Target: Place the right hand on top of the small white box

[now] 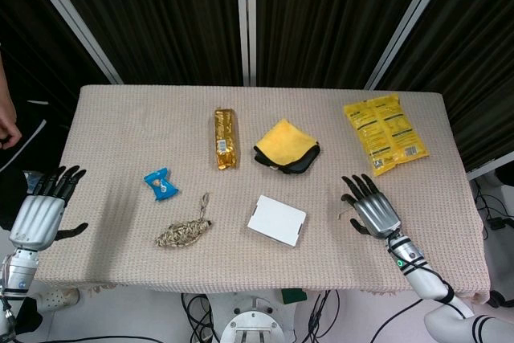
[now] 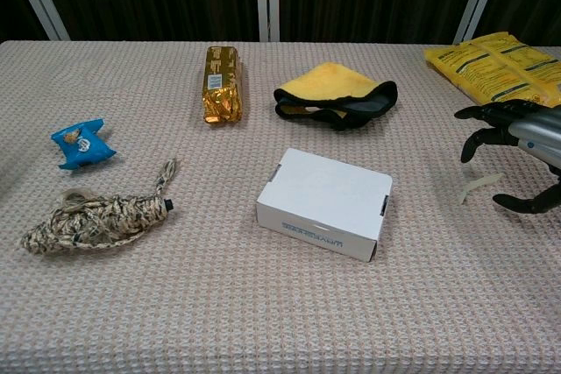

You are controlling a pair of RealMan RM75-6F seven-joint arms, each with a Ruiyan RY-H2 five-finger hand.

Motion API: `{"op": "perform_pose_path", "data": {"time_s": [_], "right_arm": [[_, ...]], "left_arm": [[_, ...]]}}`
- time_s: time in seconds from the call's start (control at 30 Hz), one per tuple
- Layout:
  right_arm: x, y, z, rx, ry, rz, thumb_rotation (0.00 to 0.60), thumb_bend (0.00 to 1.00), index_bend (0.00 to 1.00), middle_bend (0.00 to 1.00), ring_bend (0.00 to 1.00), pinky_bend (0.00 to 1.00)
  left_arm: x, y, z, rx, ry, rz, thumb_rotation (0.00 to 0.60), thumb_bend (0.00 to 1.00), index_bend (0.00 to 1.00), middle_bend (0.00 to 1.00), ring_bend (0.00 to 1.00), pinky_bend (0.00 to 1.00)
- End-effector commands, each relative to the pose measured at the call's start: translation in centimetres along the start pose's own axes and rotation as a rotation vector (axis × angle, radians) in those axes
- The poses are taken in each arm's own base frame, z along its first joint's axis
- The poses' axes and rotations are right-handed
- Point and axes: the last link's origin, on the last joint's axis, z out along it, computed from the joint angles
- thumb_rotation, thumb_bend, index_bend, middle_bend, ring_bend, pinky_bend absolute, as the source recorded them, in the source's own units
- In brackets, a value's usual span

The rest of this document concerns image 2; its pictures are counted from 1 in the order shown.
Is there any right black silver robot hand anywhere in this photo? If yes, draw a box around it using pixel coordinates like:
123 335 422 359
454 100 561 215

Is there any white cardboard box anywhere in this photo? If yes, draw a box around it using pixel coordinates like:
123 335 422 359
255 148 394 263

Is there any yellow printed snack bag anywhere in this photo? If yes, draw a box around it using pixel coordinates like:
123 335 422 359
423 31 561 109

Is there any yellow black folded cloth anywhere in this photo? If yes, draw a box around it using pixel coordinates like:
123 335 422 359
273 61 399 132

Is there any gold foil snack package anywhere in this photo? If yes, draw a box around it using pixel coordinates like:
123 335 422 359
202 45 244 125

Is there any beige waffle tablecloth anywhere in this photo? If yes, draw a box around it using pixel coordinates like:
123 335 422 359
0 39 561 374

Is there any blue snack packet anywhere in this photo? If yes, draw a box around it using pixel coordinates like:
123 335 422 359
50 117 117 171

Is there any braided camouflage rope bundle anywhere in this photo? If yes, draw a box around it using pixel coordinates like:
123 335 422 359
19 158 180 256

